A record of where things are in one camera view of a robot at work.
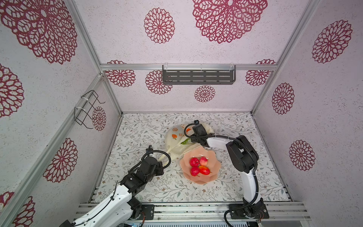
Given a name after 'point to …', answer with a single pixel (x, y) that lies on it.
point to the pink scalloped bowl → (213, 164)
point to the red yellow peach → (203, 161)
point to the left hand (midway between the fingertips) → (162, 164)
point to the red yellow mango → (204, 170)
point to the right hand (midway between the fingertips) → (195, 132)
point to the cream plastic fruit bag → (179, 141)
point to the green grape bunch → (184, 142)
